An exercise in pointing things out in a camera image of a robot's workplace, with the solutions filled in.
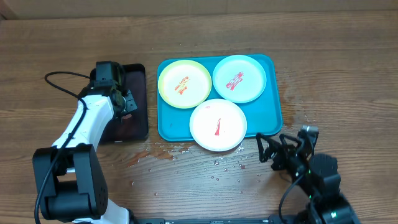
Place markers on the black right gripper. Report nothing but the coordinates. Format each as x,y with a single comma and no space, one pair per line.
285,153

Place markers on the black rectangular tray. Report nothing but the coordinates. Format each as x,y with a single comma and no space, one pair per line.
134,126

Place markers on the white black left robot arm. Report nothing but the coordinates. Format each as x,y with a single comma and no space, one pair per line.
70,182

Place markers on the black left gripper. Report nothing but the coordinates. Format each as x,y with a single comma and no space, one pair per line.
132,105

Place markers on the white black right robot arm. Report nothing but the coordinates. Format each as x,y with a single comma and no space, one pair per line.
316,174

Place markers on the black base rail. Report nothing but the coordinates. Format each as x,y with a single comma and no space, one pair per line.
272,219

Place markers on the white plastic plate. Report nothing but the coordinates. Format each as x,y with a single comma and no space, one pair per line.
218,125

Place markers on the teal plastic serving tray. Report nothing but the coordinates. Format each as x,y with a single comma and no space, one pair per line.
264,114

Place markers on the yellow-green plastic plate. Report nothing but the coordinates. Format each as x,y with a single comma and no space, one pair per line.
184,84

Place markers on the light blue plastic plate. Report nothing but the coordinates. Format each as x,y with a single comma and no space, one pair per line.
239,78

